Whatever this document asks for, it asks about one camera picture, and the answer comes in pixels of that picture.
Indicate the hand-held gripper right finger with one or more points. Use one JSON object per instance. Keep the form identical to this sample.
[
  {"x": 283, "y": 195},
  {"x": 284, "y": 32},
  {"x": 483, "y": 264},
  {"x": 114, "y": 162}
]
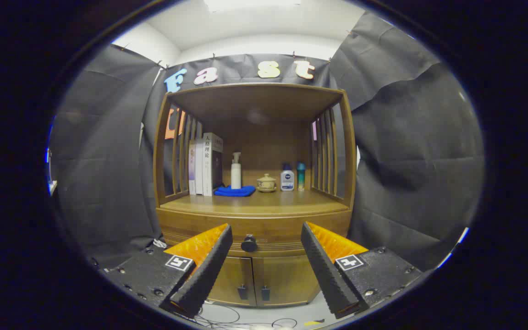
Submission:
[{"x": 326, "y": 270}]

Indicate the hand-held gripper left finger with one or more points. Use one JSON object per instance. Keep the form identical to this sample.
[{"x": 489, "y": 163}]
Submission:
[{"x": 209, "y": 270}]

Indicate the black drawer knob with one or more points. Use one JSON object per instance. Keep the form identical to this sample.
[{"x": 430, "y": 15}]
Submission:
[{"x": 249, "y": 243}]

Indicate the wooden drawer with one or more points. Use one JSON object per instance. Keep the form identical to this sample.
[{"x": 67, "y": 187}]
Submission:
[{"x": 273, "y": 229}]

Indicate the wooden cabinet door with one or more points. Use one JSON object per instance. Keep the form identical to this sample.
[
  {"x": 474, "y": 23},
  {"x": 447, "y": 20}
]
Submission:
[
  {"x": 287, "y": 279},
  {"x": 234, "y": 275}
]

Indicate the wooden countertop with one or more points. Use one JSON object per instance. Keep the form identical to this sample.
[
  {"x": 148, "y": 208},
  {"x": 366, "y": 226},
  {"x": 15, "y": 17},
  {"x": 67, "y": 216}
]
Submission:
[{"x": 282, "y": 201}]

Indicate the wooden cabinet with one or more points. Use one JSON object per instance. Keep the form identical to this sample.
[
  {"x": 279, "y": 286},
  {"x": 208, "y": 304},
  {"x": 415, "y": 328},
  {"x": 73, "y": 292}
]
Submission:
[{"x": 264, "y": 133}]

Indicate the yellow tape strip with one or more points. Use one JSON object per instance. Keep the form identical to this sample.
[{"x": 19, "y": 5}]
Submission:
[{"x": 314, "y": 322}]

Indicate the blue folded cloth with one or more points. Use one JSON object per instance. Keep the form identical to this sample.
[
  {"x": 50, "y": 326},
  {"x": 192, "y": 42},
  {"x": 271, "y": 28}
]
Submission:
[{"x": 236, "y": 191}]

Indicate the teal spray can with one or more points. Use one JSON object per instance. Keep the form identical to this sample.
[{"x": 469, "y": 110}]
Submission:
[{"x": 300, "y": 178}]

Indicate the white lotion bottle blue cap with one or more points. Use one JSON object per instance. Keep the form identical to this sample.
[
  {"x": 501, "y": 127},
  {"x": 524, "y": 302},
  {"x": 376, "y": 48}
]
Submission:
[{"x": 287, "y": 181}]

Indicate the white pump bottle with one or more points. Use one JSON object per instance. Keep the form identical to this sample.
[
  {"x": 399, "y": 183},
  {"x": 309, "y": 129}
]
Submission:
[{"x": 236, "y": 176}]

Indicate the thick white book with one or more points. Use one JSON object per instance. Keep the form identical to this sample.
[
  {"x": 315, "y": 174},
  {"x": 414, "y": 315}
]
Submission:
[{"x": 207, "y": 169}]

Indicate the thin white book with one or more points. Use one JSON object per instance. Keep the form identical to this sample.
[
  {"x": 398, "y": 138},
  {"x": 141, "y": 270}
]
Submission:
[{"x": 199, "y": 169}]

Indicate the lilac book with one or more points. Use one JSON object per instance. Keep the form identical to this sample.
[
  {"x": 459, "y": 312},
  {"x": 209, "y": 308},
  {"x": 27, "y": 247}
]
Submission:
[{"x": 192, "y": 169}]

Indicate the cream lidded teacup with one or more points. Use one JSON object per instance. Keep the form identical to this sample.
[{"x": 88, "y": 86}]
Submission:
[{"x": 266, "y": 184}]

